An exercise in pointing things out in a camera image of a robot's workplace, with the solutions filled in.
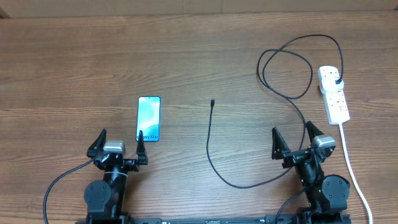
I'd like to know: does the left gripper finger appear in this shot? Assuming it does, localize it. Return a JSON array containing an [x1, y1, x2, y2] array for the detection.
[[136, 130, 148, 165], [86, 129, 106, 157]]

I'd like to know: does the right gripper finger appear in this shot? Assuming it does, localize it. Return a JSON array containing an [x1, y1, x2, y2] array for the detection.
[[272, 127, 291, 160], [305, 121, 324, 145]]

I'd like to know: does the blue Samsung Galaxy smartphone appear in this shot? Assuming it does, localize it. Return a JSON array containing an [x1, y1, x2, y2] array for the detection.
[[136, 96, 161, 142]]

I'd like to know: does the black USB charging cable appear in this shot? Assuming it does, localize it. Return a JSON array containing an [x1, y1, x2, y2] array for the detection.
[[206, 34, 345, 190]]

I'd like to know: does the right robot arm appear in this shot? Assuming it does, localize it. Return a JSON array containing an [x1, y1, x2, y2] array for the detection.
[[265, 121, 351, 223]]

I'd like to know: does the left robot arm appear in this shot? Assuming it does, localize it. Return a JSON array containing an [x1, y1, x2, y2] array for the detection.
[[84, 129, 148, 223]]

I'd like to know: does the white charger plug adapter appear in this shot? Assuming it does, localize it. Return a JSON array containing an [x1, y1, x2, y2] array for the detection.
[[320, 78, 345, 94]]

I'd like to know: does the white power strip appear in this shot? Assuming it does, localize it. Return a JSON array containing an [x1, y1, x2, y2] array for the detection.
[[317, 66, 350, 125]]

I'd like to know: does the white power strip cord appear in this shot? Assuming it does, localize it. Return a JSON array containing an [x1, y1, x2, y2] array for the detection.
[[338, 123, 374, 224]]

